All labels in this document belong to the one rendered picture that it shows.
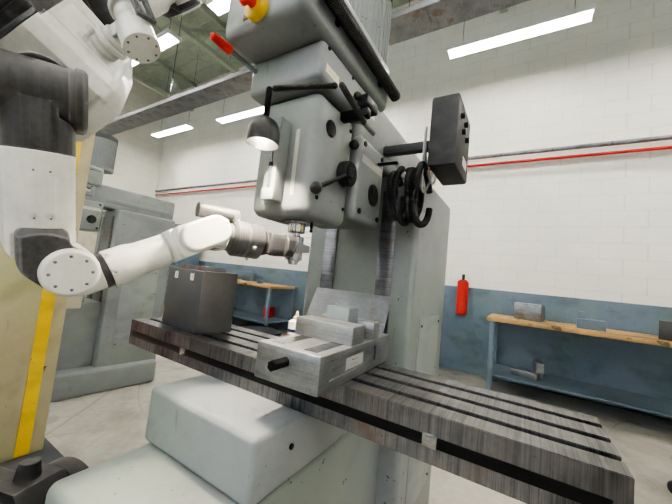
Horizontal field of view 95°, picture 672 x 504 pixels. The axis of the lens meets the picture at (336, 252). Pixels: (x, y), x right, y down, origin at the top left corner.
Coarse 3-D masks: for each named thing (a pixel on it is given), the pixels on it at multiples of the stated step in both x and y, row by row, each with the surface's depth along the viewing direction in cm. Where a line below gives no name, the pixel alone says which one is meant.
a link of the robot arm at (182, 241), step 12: (216, 216) 67; (180, 228) 62; (192, 228) 63; (204, 228) 65; (216, 228) 66; (228, 228) 68; (168, 240) 62; (180, 240) 62; (192, 240) 63; (204, 240) 64; (216, 240) 66; (180, 252) 63; (192, 252) 63
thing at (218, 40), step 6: (210, 36) 72; (216, 36) 72; (216, 42) 73; (222, 42) 73; (222, 48) 74; (228, 48) 75; (228, 54) 76; (234, 54) 77; (240, 60) 79; (246, 66) 81; (252, 66) 82
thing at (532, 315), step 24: (288, 288) 577; (240, 312) 630; (264, 312) 598; (528, 312) 362; (600, 336) 305; (624, 336) 296; (648, 336) 315; (528, 384) 335; (552, 384) 338; (576, 384) 348; (648, 408) 290
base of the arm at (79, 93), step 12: (72, 72) 47; (84, 72) 48; (72, 84) 47; (84, 84) 47; (72, 96) 47; (84, 96) 47; (72, 108) 47; (84, 108) 48; (72, 120) 49; (84, 120) 49; (84, 132) 52
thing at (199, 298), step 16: (176, 272) 101; (192, 272) 95; (208, 272) 92; (224, 272) 99; (176, 288) 99; (192, 288) 93; (208, 288) 92; (224, 288) 96; (176, 304) 98; (192, 304) 92; (208, 304) 92; (224, 304) 97; (176, 320) 97; (192, 320) 91; (208, 320) 92; (224, 320) 97
